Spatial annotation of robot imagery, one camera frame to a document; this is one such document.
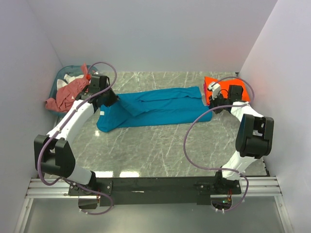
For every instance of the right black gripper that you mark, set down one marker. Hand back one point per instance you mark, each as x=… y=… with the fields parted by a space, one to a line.
x=212 y=102

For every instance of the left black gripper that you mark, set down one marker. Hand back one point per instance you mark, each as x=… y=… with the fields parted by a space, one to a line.
x=113 y=99

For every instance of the teal blue t shirt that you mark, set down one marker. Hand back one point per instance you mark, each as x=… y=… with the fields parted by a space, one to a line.
x=152 y=108

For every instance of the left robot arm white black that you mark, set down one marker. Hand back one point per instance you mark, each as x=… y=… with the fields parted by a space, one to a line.
x=53 y=154

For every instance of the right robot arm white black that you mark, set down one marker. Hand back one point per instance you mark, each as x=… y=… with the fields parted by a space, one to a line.
x=255 y=135

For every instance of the salmon pink t shirt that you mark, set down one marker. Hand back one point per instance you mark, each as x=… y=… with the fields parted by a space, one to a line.
x=66 y=95

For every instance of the white garment in basket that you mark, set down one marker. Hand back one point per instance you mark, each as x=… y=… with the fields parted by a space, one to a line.
x=66 y=80

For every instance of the black base beam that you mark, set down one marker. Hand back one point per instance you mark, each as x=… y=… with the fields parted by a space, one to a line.
x=166 y=190

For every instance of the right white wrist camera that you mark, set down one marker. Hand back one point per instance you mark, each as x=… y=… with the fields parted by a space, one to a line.
x=214 y=88

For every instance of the aluminium frame rail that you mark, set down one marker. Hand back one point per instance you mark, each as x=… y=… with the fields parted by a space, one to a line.
x=263 y=187

